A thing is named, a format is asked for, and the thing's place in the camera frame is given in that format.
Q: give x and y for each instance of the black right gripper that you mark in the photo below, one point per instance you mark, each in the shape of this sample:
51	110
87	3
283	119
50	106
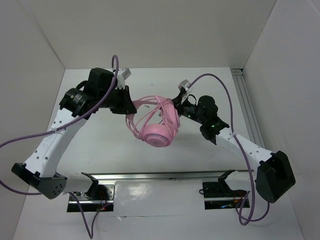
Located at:
177	102

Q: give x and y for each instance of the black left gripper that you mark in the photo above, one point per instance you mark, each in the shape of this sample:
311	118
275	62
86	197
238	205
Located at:
127	105

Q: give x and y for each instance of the pink headphones with cable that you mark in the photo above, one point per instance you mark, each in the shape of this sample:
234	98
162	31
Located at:
161	124

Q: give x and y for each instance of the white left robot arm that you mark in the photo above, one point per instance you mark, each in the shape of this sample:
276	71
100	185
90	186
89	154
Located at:
40	169

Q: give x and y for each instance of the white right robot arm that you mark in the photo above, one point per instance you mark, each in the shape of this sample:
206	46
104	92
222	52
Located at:
273	172

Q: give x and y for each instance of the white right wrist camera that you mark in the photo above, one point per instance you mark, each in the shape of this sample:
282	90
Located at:
184	90

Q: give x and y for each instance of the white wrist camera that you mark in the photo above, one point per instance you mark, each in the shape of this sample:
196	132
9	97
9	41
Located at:
122	75
184	90

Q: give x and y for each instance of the aluminium side rail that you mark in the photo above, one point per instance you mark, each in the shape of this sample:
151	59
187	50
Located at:
254	132

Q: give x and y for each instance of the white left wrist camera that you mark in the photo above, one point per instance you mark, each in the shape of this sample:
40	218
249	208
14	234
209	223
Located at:
122	75

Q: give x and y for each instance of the aluminium front rail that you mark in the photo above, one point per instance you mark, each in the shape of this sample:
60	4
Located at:
154	176

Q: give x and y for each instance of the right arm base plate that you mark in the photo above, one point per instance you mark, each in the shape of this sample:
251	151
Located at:
217	196

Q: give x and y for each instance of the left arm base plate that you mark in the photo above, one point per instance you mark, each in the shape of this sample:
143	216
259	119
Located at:
102	198

